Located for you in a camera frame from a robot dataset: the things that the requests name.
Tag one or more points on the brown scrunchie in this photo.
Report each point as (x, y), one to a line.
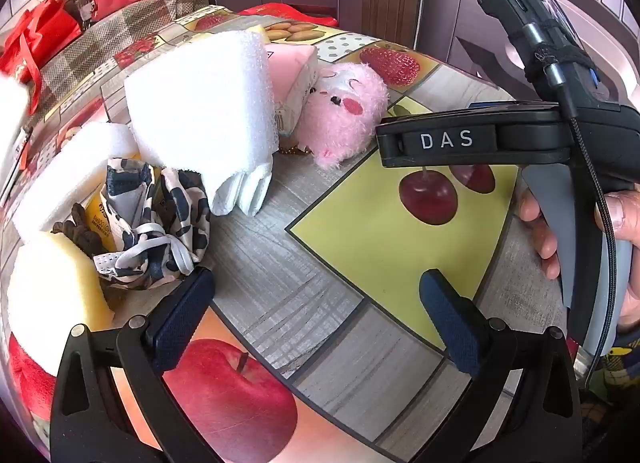
(75, 235)

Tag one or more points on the red plush toy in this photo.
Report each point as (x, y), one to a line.
(27, 378)

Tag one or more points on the person's patterned clothing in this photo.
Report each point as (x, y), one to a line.
(617, 368)

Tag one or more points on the yellow tissue packet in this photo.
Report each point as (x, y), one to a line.
(97, 218)

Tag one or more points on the leopard print face mask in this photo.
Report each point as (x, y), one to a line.
(185, 213)

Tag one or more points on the red plastic bag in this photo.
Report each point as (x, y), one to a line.
(280, 10)

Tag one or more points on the person's right hand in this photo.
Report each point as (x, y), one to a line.
(540, 238)

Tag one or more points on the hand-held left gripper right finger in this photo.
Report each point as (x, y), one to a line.
(452, 323)

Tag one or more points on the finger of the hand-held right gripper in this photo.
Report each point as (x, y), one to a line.
(395, 148)

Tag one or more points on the red tote bag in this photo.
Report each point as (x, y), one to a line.
(30, 43)

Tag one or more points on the cream round sponge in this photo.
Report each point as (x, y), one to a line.
(45, 303)

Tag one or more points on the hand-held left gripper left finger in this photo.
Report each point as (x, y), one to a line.
(182, 318)

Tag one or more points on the white face masks bundle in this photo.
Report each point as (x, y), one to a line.
(235, 193)

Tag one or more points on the large white foam block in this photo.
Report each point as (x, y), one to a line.
(200, 103)

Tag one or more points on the fruit print tablecloth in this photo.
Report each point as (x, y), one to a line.
(325, 253)

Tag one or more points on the dark printed bag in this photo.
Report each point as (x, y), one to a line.
(80, 8)

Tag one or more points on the small white foam block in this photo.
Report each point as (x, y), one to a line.
(70, 178)

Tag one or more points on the plaid sofa cover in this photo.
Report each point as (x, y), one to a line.
(150, 18)

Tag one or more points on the pink wrapped packet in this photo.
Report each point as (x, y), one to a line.
(292, 68)

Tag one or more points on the pink plush toy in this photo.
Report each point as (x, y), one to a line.
(345, 113)

